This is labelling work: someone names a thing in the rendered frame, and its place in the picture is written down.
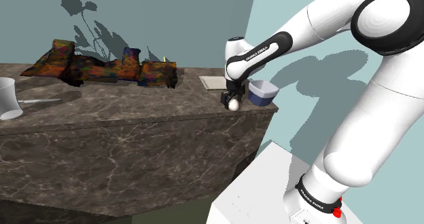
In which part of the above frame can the multicoloured patterned blocky object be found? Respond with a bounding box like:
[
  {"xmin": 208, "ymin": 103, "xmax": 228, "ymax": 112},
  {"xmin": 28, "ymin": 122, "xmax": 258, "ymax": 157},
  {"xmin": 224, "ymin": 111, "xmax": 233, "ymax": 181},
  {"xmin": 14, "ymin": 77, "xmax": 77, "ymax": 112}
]
[{"xmin": 20, "ymin": 39, "xmax": 179, "ymax": 89}]

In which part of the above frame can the white egg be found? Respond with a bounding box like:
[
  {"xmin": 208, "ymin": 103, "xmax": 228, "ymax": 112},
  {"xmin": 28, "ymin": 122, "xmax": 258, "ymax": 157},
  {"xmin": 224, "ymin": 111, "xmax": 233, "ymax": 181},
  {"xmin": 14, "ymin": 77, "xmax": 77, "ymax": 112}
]
[{"xmin": 228, "ymin": 98, "xmax": 241, "ymax": 113}]

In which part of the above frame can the blue bowl with white inside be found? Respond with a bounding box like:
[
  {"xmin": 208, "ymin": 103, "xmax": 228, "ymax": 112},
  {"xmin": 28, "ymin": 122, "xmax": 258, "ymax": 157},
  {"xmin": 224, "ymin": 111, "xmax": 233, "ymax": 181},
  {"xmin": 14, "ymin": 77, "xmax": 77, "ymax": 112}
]
[{"xmin": 247, "ymin": 79, "xmax": 280, "ymax": 107}]

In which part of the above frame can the white cup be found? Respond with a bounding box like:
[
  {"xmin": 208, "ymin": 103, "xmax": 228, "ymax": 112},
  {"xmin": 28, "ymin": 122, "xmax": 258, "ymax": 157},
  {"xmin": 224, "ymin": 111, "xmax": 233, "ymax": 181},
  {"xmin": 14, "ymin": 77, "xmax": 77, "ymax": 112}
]
[{"xmin": 0, "ymin": 77, "xmax": 24, "ymax": 122}]

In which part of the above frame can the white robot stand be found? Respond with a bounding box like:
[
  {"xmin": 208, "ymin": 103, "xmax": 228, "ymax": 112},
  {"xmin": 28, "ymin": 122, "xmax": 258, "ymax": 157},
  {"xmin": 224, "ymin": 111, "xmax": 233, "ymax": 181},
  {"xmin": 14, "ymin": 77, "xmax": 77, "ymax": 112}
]
[{"xmin": 206, "ymin": 141, "xmax": 365, "ymax": 224}]

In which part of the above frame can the silver knife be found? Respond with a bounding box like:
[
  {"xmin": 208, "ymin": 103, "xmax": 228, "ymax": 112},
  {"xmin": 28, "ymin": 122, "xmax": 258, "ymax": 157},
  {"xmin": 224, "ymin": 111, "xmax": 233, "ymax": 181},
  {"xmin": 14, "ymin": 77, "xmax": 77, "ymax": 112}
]
[{"xmin": 18, "ymin": 98, "xmax": 63, "ymax": 105}]

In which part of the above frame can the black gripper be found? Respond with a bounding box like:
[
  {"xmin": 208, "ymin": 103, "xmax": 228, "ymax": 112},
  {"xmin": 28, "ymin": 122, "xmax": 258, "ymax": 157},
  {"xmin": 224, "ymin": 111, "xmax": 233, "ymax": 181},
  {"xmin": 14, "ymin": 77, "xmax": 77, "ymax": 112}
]
[{"xmin": 220, "ymin": 80, "xmax": 247, "ymax": 107}]

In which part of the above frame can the white flat square board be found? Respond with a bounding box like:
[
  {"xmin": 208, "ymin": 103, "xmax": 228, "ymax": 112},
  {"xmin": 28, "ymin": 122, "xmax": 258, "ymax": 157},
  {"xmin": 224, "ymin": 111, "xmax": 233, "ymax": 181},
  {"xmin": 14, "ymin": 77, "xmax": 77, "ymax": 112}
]
[{"xmin": 198, "ymin": 75, "xmax": 228, "ymax": 91}]

